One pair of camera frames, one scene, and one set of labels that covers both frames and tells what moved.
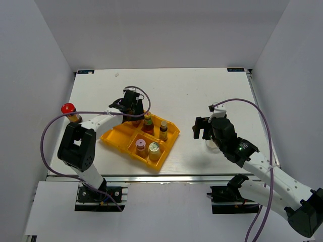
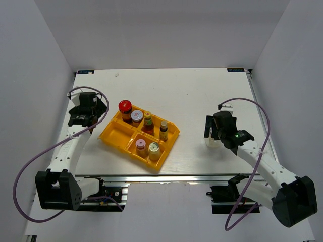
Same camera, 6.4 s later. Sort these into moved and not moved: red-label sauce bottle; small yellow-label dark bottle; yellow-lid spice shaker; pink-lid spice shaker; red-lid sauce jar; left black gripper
Moved: red-lid sauce jar; left black gripper
Not moved: red-label sauce bottle; pink-lid spice shaker; yellow-lid spice shaker; small yellow-label dark bottle
